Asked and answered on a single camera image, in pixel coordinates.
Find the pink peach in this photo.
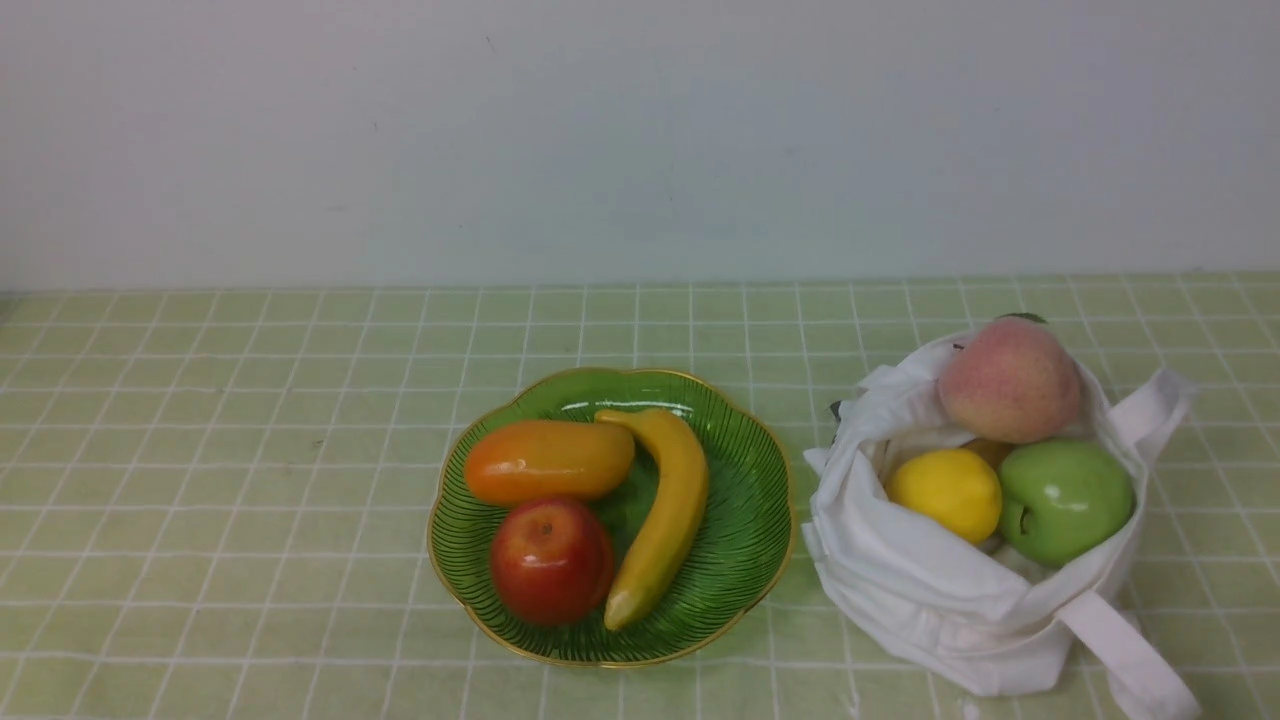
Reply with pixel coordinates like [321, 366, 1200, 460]
[937, 315, 1082, 445]

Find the orange mango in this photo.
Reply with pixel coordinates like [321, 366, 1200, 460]
[463, 419, 636, 509]

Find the white cloth bag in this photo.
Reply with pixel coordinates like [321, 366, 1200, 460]
[801, 332, 1202, 719]

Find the orange fruit in bag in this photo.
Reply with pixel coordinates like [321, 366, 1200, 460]
[963, 437, 1018, 470]

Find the yellow banana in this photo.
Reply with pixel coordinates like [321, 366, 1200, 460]
[594, 407, 709, 632]

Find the green apple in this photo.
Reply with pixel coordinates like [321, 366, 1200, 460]
[997, 438, 1137, 568]

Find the yellow lemon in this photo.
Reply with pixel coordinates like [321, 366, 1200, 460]
[884, 447, 1004, 544]

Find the red apple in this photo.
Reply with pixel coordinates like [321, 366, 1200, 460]
[489, 497, 614, 626]

